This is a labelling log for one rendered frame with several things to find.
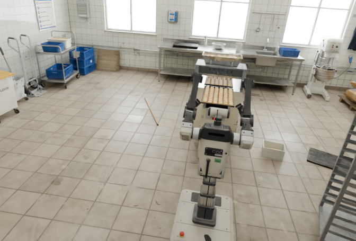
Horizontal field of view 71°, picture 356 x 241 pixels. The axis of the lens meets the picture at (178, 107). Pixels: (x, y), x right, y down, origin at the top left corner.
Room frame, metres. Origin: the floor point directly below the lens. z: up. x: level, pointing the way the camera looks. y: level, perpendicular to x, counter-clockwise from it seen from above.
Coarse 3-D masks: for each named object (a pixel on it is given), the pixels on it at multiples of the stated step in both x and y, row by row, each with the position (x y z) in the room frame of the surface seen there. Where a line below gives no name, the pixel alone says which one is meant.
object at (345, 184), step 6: (354, 156) 1.63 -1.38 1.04; (354, 162) 1.60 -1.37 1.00; (354, 168) 1.60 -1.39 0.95; (348, 174) 1.61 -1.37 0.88; (348, 180) 1.60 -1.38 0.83; (342, 186) 1.62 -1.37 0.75; (342, 192) 1.60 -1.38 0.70; (342, 198) 1.60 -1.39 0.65; (336, 204) 1.60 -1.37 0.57; (336, 210) 1.60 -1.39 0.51; (330, 216) 1.61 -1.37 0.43; (330, 222) 1.60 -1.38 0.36; (324, 228) 1.62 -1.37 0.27; (324, 234) 1.60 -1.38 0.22
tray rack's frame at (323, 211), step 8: (320, 208) 1.97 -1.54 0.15; (328, 208) 1.98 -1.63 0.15; (320, 216) 1.87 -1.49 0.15; (328, 216) 1.88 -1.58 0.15; (344, 216) 1.89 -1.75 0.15; (352, 216) 1.89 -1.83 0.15; (320, 224) 1.77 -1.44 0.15; (344, 224) 1.79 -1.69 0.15; (352, 224) 1.79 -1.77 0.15; (320, 232) 1.68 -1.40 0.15; (336, 232) 1.69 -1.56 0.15; (344, 232) 1.70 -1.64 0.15; (328, 240) 1.59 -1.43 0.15; (336, 240) 1.60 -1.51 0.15; (344, 240) 1.60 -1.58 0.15
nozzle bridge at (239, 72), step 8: (200, 64) 3.54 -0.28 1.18; (208, 64) 3.56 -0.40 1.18; (240, 64) 3.68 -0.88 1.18; (200, 72) 3.59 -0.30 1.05; (208, 72) 3.57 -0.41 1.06; (216, 72) 3.56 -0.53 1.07; (224, 72) 3.54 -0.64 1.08; (232, 72) 3.52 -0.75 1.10; (240, 72) 3.51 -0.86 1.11; (240, 88) 3.52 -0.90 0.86
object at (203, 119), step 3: (207, 105) 2.86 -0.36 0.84; (210, 105) 2.87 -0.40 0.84; (213, 105) 2.87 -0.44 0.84; (216, 105) 2.88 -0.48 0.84; (219, 105) 2.83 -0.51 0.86; (222, 108) 2.81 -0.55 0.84; (225, 108) 2.82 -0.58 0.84; (204, 111) 2.80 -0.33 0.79; (204, 114) 2.80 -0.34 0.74; (201, 117) 2.83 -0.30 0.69; (204, 117) 2.80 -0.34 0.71; (201, 120) 2.81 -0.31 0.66; (204, 120) 2.80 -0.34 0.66; (207, 120) 2.79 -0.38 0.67; (210, 120) 2.79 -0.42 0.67; (213, 120) 2.78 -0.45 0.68; (225, 120) 2.76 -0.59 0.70; (228, 120) 2.76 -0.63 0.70; (201, 123) 2.81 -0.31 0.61; (222, 123) 2.77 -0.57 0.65; (225, 123) 2.76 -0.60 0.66; (201, 126) 2.81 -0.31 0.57; (198, 147) 2.81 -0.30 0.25; (198, 150) 2.81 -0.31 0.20; (198, 153) 2.81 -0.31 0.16; (198, 156) 2.81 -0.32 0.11
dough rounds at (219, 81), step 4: (208, 80) 3.62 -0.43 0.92; (212, 80) 3.64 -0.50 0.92; (216, 80) 3.65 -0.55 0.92; (220, 80) 3.66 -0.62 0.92; (224, 80) 3.68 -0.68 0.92; (228, 80) 3.69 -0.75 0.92; (212, 84) 3.48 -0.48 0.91; (216, 84) 3.47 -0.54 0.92; (220, 84) 3.46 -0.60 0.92; (224, 84) 3.47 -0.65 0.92; (228, 84) 3.50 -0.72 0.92
